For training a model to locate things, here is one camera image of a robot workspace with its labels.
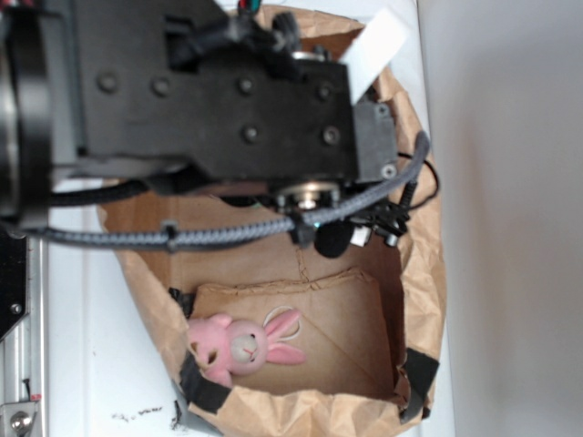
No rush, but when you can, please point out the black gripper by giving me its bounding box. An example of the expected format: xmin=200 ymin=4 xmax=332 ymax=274
xmin=51 ymin=1 xmax=409 ymax=209

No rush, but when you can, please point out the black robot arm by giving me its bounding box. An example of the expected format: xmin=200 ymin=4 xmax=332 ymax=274
xmin=1 ymin=1 xmax=398 ymax=228

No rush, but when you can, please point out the brown paper bag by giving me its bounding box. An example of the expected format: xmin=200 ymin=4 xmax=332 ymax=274
xmin=97 ymin=4 xmax=446 ymax=437

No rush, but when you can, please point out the pink plush bunny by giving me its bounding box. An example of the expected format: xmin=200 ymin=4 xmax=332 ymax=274
xmin=188 ymin=309 xmax=306 ymax=387

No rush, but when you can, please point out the grey braided cable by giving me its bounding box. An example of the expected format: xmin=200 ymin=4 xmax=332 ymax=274
xmin=20 ymin=130 xmax=432 ymax=252

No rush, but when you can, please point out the aluminium frame rail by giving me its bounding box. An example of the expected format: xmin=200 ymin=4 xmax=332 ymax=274
xmin=1 ymin=230 xmax=46 ymax=436

